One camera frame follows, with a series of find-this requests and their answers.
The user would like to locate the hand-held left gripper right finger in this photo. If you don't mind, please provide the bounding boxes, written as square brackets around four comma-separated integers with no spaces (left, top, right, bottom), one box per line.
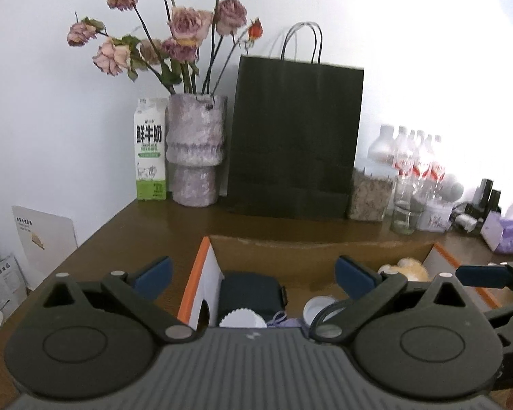
[311,255,469,344]

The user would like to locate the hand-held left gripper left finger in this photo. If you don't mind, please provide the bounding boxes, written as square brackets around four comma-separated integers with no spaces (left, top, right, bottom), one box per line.
[43,256,193,344]

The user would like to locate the cardboard box with orange edge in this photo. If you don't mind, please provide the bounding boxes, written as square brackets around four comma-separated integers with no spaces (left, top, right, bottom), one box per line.
[177,236,503,329]

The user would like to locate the brown wooden desktop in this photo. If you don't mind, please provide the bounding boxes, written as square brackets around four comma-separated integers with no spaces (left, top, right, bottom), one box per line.
[0,199,513,410]

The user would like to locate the purple tissue pack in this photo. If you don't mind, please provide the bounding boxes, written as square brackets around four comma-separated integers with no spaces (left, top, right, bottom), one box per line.
[481,194,513,255]

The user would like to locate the white round lid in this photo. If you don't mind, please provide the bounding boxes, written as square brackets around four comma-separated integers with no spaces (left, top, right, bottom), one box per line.
[303,297,347,329]

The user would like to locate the yellow white plush hamster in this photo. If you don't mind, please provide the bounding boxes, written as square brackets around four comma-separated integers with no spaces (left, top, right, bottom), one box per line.
[378,257,430,283]

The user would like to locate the white floral tin box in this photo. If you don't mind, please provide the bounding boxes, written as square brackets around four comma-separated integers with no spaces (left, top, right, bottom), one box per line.
[417,199,454,232]

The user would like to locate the clear cereal jar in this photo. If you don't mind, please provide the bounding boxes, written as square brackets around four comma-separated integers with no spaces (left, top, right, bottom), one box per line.
[347,166,397,223]

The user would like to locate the clear glass cup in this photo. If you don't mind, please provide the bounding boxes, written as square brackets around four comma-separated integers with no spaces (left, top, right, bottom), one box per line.
[391,175,424,235]

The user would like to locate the small purple packet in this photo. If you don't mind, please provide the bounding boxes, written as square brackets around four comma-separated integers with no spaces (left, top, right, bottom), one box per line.
[267,312,303,329]

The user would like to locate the grey round speaker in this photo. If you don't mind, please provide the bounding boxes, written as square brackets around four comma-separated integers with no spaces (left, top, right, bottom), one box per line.
[440,173,464,201]

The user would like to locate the navy blue pouch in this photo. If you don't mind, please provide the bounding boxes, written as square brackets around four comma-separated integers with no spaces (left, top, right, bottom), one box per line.
[216,271,288,327]

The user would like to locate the white fluted paper cup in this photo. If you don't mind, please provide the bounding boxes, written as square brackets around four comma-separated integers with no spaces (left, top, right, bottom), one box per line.
[218,309,266,329]

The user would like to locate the white paper calendar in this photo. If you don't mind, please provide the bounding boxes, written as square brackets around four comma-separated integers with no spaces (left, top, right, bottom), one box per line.
[12,205,78,274]

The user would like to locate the white green milk carton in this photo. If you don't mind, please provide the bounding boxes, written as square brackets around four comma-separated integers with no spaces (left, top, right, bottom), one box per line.
[134,97,168,201]

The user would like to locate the row of clear water bottles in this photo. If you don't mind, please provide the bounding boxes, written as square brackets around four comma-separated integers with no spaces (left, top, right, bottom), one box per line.
[368,125,447,206]

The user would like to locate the purple textured vase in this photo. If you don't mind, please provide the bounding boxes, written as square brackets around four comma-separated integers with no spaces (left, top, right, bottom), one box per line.
[166,93,228,206]

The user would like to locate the black paper bag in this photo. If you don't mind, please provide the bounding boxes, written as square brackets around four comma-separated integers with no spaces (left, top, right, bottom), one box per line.
[227,21,365,222]

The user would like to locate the blue white booklet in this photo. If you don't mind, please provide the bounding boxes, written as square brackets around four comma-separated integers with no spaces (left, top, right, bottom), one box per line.
[0,248,28,312]

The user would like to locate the dried pink rose bouquet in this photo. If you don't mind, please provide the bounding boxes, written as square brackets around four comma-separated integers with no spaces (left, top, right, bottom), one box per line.
[67,0,263,95]

